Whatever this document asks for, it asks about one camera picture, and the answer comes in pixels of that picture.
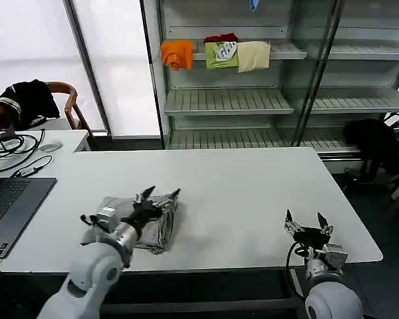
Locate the grey T-shirt with colourful print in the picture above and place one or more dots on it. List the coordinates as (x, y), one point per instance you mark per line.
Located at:
(154, 236)

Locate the dark grey open laptop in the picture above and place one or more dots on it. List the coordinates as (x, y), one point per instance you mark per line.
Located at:
(13, 206)

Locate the empty grey metal shelf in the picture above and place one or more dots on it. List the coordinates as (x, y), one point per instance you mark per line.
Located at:
(359, 83)

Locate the grey window pillar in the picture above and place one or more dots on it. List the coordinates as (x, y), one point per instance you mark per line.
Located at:
(89, 73)

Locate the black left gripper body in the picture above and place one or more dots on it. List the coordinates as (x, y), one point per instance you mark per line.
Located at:
(143, 212)

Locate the black jacket with white stripes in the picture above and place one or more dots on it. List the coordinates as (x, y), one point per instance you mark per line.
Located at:
(26, 103)

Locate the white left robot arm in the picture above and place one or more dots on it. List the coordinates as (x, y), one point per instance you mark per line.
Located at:
(86, 269)

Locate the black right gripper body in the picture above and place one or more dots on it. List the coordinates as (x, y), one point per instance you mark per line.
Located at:
(311, 236)

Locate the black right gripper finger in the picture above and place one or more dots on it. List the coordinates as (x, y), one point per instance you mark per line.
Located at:
(324, 224)
(291, 224)

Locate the grey metal shelf with clothes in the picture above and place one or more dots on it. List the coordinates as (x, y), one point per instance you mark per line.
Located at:
(219, 99)

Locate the brown wooden chair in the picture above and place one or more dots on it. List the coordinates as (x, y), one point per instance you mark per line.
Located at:
(74, 106)

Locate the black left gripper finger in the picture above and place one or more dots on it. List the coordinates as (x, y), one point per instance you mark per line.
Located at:
(168, 199)
(145, 194)

